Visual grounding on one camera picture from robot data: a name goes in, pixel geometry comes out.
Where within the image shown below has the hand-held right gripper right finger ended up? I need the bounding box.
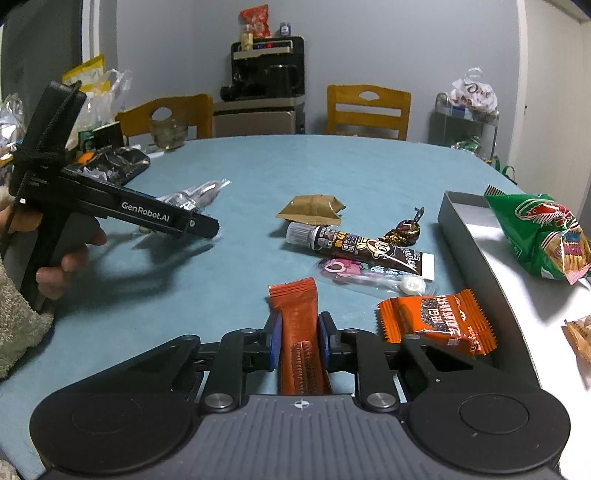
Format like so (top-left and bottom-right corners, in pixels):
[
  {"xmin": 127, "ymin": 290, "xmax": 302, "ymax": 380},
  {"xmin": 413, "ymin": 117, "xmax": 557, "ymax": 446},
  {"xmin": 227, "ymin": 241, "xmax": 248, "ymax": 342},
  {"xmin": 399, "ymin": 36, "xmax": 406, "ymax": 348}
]
[{"xmin": 318, "ymin": 312, "xmax": 490, "ymax": 411}]

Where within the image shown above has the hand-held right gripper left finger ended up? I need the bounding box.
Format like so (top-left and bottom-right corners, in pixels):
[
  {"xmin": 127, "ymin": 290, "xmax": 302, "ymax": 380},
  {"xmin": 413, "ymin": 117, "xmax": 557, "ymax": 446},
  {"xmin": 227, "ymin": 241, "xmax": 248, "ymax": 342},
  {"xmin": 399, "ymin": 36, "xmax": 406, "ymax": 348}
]
[{"xmin": 122, "ymin": 315, "xmax": 283, "ymax": 411}]

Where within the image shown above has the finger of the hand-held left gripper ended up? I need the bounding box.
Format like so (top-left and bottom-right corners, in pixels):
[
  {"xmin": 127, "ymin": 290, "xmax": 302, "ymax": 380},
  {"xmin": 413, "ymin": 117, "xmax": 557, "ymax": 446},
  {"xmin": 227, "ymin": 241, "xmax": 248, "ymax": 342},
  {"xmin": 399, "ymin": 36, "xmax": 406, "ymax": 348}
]
[{"xmin": 178, "ymin": 213, "xmax": 221, "ymax": 240}]

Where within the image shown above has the orange-brown snack bar packet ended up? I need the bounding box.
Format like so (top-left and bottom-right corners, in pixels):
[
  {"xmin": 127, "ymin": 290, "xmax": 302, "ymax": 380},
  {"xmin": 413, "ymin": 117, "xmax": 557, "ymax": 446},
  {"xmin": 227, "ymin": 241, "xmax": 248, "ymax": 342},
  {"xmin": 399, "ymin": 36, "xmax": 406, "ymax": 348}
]
[{"xmin": 268, "ymin": 278, "xmax": 333, "ymax": 397}]

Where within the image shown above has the gold-brown snack packet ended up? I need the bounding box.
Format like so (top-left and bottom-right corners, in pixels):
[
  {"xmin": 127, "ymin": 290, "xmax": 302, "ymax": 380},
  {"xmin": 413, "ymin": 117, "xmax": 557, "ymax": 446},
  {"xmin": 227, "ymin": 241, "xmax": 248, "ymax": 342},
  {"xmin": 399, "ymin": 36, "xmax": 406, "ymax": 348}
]
[{"xmin": 276, "ymin": 194, "xmax": 347, "ymax": 222}]

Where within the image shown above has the grey tray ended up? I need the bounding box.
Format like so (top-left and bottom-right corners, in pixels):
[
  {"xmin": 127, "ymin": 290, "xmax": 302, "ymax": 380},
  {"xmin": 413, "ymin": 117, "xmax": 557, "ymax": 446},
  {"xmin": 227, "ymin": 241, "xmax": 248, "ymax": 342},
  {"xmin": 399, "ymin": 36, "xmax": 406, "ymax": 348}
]
[{"xmin": 436, "ymin": 191, "xmax": 591, "ymax": 480}]

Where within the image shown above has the person's left forearm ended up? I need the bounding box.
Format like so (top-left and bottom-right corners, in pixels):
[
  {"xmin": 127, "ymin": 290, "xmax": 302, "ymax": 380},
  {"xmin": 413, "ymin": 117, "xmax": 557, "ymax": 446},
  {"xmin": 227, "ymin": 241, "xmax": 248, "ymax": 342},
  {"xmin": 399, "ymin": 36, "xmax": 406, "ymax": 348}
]
[{"xmin": 0, "ymin": 258, "xmax": 56, "ymax": 380}]

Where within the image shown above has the person's left hand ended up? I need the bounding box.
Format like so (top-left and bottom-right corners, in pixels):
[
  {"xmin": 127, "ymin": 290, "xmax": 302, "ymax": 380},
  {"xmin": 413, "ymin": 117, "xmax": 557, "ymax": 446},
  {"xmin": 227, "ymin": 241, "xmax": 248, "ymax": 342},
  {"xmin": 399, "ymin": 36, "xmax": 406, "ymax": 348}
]
[{"xmin": 0, "ymin": 203, "xmax": 108, "ymax": 301}]

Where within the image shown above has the clear plastic packet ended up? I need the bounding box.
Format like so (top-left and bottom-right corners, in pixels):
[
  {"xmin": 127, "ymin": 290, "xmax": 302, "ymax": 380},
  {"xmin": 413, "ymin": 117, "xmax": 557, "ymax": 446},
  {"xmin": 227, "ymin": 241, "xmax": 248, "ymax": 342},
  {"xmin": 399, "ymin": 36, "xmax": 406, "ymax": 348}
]
[{"xmin": 154, "ymin": 179, "xmax": 232, "ymax": 214}]

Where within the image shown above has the silver plastic bag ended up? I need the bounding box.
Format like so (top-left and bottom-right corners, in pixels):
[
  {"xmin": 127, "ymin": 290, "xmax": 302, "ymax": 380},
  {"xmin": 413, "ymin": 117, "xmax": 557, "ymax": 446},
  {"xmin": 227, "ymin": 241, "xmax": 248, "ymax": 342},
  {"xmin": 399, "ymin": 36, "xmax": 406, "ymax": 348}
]
[{"xmin": 0, "ymin": 92, "xmax": 25, "ymax": 158}]

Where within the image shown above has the dark box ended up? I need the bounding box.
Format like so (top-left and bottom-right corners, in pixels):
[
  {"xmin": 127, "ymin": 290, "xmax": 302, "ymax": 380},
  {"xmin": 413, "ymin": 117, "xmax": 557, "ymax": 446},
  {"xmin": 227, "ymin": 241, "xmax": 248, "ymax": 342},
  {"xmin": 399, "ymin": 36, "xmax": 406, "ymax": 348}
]
[{"xmin": 92, "ymin": 124, "xmax": 123, "ymax": 149}]

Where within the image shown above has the pink printed candy packet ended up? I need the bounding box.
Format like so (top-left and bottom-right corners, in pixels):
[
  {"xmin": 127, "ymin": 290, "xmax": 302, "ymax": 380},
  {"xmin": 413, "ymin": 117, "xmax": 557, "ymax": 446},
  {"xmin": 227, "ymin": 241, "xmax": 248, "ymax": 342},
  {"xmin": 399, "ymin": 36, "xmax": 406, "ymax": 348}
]
[{"xmin": 316, "ymin": 257, "xmax": 437, "ymax": 296}]

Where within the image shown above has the black tray with packets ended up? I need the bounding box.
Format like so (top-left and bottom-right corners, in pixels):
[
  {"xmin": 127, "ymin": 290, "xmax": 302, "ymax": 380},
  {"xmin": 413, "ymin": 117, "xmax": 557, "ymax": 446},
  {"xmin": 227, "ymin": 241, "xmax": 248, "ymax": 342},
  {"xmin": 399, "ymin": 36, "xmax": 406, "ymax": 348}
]
[{"xmin": 76, "ymin": 147, "xmax": 152, "ymax": 185}]

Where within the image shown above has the yellow bag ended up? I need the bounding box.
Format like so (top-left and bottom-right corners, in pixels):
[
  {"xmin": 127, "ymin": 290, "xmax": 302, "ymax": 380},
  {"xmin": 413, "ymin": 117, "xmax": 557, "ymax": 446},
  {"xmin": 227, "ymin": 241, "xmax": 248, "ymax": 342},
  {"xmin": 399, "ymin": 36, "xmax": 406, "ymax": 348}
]
[{"xmin": 62, "ymin": 54, "xmax": 106, "ymax": 89}]

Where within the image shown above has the clear plastic bag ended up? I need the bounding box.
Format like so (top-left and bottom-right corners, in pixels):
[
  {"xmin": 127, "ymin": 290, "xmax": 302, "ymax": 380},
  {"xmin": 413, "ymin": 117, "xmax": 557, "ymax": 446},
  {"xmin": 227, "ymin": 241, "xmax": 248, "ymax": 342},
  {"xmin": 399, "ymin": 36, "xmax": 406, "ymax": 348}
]
[{"xmin": 83, "ymin": 69, "xmax": 134, "ymax": 134}]

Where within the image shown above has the wooden chair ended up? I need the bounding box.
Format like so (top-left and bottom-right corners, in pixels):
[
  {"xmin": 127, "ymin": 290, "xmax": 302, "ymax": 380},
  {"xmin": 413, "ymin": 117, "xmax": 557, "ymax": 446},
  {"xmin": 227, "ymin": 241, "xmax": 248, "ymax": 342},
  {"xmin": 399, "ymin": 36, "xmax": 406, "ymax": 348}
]
[
  {"xmin": 326, "ymin": 84, "xmax": 411, "ymax": 141},
  {"xmin": 115, "ymin": 93, "xmax": 214, "ymax": 149}
]

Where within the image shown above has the brown squeeze tube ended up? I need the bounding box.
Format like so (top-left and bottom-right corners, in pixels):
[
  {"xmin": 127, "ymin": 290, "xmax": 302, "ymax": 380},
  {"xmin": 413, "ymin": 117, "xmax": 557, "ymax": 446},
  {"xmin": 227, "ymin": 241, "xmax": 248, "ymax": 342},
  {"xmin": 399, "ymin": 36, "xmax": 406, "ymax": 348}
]
[{"xmin": 284, "ymin": 222, "xmax": 437, "ymax": 281}]

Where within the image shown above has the orange square snack packet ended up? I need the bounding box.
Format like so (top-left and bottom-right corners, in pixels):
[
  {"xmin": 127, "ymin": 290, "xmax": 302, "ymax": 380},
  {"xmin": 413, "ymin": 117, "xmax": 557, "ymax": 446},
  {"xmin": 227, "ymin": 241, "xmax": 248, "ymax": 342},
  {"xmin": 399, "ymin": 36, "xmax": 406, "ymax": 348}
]
[{"xmin": 376, "ymin": 288, "xmax": 498, "ymax": 357}]

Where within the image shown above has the black silver water dispenser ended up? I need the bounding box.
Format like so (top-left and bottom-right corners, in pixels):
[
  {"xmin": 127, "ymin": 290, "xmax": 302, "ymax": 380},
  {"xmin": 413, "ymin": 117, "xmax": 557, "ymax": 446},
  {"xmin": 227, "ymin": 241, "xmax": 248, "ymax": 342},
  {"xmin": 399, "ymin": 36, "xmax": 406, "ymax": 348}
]
[{"xmin": 212, "ymin": 36, "xmax": 306, "ymax": 138}]

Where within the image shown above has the red snack bag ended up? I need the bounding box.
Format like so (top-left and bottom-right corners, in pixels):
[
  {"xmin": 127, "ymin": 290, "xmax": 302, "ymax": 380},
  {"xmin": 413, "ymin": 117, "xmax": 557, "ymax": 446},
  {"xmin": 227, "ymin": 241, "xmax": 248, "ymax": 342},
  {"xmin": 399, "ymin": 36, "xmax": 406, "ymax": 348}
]
[{"xmin": 238, "ymin": 4, "xmax": 271, "ymax": 38}]

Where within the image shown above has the green prawn cracker bag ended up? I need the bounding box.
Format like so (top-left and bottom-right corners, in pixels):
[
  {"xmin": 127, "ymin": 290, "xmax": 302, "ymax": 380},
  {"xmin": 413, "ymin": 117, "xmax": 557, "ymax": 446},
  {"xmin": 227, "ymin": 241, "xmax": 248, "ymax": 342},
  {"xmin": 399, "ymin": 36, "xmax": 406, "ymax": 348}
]
[{"xmin": 484, "ymin": 185, "xmax": 591, "ymax": 284}]

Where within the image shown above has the metal trolley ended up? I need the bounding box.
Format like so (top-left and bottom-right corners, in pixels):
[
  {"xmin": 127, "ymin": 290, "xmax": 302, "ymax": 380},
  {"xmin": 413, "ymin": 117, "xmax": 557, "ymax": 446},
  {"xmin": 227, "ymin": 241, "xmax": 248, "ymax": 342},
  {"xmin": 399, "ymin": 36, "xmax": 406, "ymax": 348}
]
[{"xmin": 429, "ymin": 92, "xmax": 500, "ymax": 160}]

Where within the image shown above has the green tote bag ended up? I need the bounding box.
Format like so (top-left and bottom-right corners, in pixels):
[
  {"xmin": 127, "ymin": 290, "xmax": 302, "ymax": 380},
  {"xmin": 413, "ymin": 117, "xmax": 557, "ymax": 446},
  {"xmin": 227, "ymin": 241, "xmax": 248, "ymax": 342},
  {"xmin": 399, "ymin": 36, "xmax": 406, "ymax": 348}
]
[{"xmin": 485, "ymin": 157, "xmax": 518, "ymax": 183}]

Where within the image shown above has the clear nut packet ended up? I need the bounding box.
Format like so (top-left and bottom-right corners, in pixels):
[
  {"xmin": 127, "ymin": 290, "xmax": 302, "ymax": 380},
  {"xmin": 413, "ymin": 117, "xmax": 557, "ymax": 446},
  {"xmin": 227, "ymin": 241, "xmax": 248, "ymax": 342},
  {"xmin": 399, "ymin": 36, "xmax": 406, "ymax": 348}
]
[{"xmin": 561, "ymin": 314, "xmax": 591, "ymax": 361}]

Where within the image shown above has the white plastic bag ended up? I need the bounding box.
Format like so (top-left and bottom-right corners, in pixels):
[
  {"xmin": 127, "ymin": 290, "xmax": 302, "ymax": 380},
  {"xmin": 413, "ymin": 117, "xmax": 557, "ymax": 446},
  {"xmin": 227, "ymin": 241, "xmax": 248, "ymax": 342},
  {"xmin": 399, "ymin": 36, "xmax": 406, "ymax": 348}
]
[{"xmin": 450, "ymin": 68, "xmax": 500, "ymax": 116}]

